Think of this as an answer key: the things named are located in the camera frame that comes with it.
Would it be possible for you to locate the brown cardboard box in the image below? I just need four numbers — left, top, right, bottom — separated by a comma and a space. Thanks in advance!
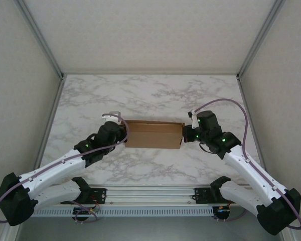
124, 119, 186, 150

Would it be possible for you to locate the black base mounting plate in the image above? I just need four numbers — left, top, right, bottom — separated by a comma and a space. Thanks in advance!
194, 187, 231, 204
86, 188, 107, 204

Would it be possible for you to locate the electronics board with lights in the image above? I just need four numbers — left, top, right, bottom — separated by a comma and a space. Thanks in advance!
214, 205, 232, 219
72, 207, 95, 216

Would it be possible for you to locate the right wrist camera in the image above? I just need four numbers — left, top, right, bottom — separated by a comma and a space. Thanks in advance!
187, 108, 200, 129

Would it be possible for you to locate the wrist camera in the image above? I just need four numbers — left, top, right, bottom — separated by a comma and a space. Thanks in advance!
187, 108, 200, 129
101, 110, 124, 124

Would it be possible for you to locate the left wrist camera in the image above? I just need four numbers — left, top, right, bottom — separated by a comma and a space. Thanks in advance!
101, 110, 124, 124

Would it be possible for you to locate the aluminium table side rail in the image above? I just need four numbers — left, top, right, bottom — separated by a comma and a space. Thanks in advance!
27, 75, 66, 187
237, 75, 271, 185

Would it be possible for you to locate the aluminium table end rail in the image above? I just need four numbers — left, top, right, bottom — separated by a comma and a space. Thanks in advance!
62, 72, 239, 76

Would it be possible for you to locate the wide aluminium base rail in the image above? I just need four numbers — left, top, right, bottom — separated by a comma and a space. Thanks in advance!
35, 185, 288, 208

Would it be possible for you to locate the grey slotted cable duct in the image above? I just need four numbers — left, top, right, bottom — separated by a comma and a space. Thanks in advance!
34, 207, 215, 217

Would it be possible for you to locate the aluminium frame post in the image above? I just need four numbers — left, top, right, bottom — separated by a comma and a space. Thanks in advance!
236, 0, 287, 79
14, 0, 65, 79

